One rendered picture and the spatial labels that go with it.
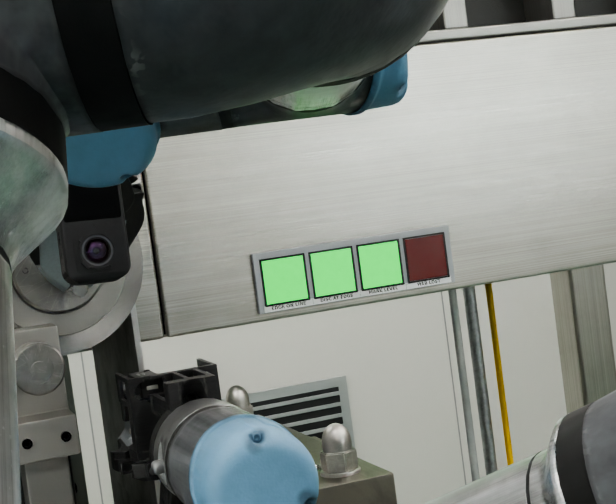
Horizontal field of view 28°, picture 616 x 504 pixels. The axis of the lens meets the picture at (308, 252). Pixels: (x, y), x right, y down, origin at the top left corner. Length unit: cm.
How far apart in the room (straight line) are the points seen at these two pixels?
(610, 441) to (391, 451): 357
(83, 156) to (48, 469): 38
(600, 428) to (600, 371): 130
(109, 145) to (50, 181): 39
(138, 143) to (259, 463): 21
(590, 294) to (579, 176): 25
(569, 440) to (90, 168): 32
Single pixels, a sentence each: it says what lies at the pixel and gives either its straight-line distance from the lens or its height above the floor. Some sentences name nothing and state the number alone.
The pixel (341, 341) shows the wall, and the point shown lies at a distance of 398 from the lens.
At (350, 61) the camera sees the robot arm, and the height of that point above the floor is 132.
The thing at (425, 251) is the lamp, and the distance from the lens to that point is 151.
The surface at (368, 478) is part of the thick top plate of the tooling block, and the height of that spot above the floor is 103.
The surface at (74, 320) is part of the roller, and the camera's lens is 106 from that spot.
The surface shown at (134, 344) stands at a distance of 108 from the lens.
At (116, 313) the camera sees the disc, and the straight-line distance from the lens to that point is 107.
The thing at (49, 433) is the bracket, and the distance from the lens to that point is 100.
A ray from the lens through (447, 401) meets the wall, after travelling 415.
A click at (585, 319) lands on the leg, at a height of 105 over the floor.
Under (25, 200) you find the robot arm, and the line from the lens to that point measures 31.
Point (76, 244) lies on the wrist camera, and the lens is 87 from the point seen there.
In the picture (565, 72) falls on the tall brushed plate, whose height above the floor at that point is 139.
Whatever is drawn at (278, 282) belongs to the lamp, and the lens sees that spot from 144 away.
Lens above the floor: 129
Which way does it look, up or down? 3 degrees down
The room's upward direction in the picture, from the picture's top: 8 degrees counter-clockwise
